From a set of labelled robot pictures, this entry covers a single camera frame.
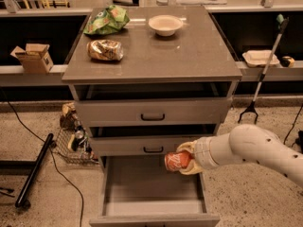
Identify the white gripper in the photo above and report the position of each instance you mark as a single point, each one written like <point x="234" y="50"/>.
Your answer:
<point x="202" y="152"/>

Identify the red coke can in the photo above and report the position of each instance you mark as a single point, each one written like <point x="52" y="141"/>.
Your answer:
<point x="175" y="161"/>

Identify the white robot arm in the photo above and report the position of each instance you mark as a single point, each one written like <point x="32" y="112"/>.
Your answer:
<point x="245" y="143"/>

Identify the grey middle drawer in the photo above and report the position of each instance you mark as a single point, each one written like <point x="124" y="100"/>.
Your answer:
<point x="138" y="145"/>

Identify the grey drawer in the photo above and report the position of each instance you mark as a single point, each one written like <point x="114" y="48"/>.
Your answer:
<point x="138" y="191"/>
<point x="138" y="145"/>
<point x="152" y="112"/>

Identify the grey top drawer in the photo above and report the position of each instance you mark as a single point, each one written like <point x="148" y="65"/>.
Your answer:
<point x="152" y="112"/>

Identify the grey bottom drawer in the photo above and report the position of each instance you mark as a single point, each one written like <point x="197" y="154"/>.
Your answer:
<point x="138" y="191"/>

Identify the grey drawer cabinet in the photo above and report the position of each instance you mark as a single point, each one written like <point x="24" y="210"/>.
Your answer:
<point x="192" y="63"/>

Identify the white takeout tray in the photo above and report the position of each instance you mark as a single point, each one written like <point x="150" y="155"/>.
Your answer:
<point x="255" y="58"/>

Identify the brown paper bag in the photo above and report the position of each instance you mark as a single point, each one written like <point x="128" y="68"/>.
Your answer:
<point x="68" y="117"/>

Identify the yellow tape measure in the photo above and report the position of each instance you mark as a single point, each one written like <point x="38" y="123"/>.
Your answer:
<point x="287" y="61"/>

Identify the white paper bowl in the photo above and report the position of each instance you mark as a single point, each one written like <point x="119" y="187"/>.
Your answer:
<point x="165" y="25"/>

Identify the green chip bag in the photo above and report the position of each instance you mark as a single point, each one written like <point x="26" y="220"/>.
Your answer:
<point x="110" y="20"/>

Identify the grabber reacher tool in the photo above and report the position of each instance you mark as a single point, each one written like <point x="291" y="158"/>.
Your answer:
<point x="282" y="24"/>

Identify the black metal leg bar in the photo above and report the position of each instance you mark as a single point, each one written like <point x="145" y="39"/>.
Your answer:
<point x="22" y="201"/>

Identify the small cardboard box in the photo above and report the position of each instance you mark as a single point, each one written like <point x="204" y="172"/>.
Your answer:
<point x="35" y="58"/>

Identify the black power adapter with cord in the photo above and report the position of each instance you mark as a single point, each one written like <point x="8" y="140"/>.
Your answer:
<point x="292" y="127"/>

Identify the wire basket with items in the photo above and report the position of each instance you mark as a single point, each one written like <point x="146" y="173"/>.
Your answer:
<point x="74" y="147"/>

